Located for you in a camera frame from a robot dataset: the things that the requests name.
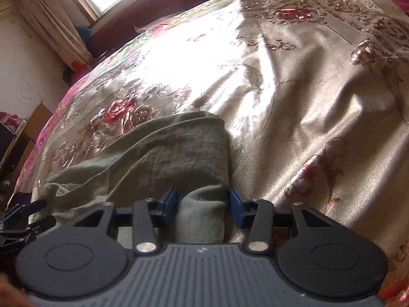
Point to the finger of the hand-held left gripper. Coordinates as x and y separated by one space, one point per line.
40 224
30 208

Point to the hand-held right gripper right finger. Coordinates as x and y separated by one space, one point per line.
235 208

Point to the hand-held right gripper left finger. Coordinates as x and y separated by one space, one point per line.
171 205

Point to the green pants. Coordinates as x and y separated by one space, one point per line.
175 153

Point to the wooden cabinet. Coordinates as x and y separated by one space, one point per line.
28 134

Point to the floral satin bedspread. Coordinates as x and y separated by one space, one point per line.
303 102

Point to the floral curtain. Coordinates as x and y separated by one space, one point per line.
54 22

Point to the maroon headboard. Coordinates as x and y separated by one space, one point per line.
153 9

